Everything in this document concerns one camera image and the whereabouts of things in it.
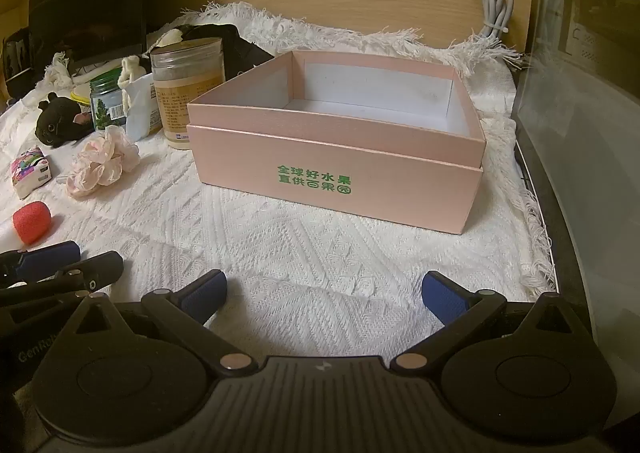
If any pink cardboard box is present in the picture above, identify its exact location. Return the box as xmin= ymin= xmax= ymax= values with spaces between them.
xmin=186 ymin=49 xmax=487 ymax=235

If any black plush with cream paws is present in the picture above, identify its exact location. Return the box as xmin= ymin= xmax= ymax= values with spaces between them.
xmin=150 ymin=23 xmax=276 ymax=81

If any white soft packet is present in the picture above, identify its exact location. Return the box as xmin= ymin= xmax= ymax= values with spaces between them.
xmin=120 ymin=73 xmax=163 ymax=140

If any small black plush toy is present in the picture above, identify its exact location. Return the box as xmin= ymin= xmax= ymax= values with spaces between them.
xmin=34 ymin=92 xmax=96 ymax=149

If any white fringed blanket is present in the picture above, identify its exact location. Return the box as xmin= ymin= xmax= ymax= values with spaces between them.
xmin=0 ymin=2 xmax=556 ymax=404

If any dark framed object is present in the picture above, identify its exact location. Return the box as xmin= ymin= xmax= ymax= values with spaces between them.
xmin=1 ymin=27 xmax=33 ymax=86

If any dark glass computer case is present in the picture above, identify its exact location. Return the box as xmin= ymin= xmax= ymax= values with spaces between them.
xmin=510 ymin=0 xmax=640 ymax=334

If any colourful tissue packet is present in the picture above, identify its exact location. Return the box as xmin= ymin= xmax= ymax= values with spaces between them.
xmin=10 ymin=146 xmax=53 ymax=198

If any clear jar with brown lid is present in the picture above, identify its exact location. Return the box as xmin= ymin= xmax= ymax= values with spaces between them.
xmin=150 ymin=37 xmax=225 ymax=150

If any pink fabric scrunchie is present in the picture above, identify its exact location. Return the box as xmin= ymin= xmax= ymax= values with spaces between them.
xmin=66 ymin=126 xmax=142 ymax=199

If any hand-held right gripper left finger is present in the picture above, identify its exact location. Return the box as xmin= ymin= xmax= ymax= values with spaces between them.
xmin=74 ymin=269 xmax=254 ymax=375

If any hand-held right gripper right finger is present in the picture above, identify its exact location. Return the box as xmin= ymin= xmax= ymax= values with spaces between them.
xmin=389 ymin=271 xmax=577 ymax=375

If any glass jar with green lid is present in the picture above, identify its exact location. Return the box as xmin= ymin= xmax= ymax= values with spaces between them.
xmin=89 ymin=68 xmax=127 ymax=133

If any red sponge ball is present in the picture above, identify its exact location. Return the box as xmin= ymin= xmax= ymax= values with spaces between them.
xmin=12 ymin=202 xmax=53 ymax=244

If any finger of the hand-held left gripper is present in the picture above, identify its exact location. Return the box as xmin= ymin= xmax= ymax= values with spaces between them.
xmin=0 ymin=253 xmax=124 ymax=306
xmin=0 ymin=240 xmax=82 ymax=284

